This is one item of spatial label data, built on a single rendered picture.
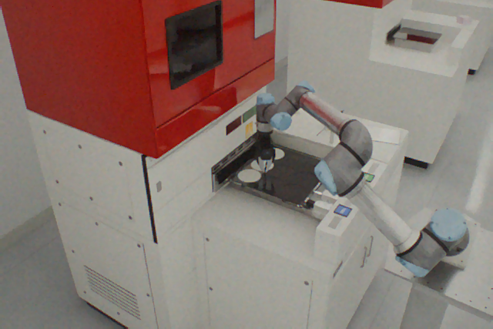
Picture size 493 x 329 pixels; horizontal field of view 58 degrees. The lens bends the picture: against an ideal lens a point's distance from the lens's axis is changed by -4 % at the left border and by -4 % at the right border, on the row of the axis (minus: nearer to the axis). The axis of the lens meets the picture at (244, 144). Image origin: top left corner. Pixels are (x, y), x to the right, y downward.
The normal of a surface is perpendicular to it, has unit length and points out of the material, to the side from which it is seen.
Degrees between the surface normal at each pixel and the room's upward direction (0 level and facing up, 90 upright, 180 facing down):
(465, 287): 0
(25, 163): 90
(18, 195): 90
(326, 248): 90
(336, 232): 0
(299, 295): 90
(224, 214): 0
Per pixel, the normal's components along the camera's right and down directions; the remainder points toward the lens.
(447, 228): -0.29, -0.47
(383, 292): 0.00, -0.86
